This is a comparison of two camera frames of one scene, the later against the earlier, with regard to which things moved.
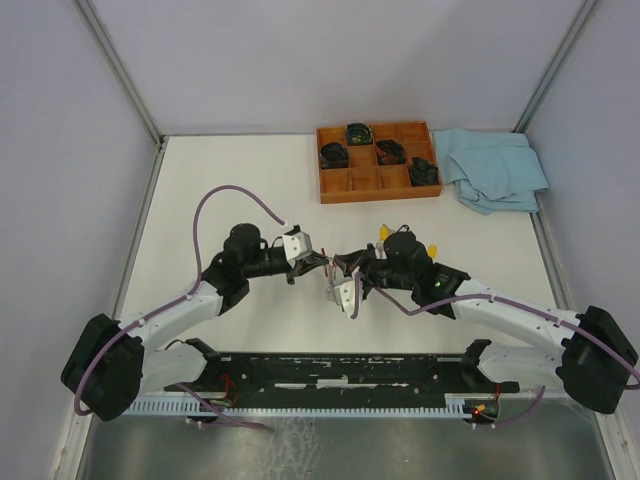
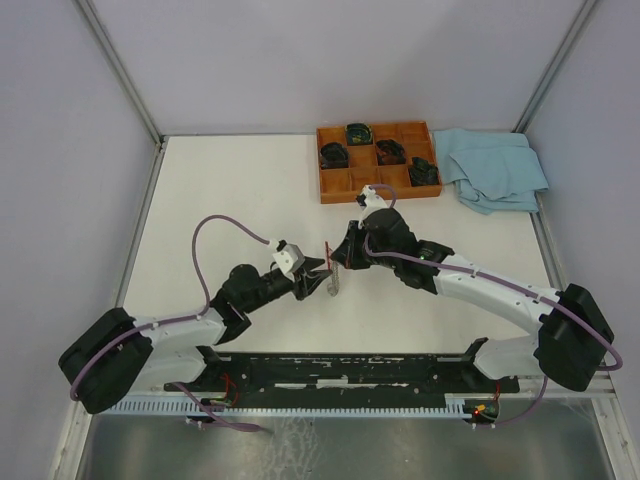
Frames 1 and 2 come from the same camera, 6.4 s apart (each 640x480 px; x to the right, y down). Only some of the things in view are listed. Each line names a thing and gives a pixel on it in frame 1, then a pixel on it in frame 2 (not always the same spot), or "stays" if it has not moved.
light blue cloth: [493, 171] stays
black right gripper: [358, 258] -> [346, 253]
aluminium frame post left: [110, 49] stays
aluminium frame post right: [568, 40] stays
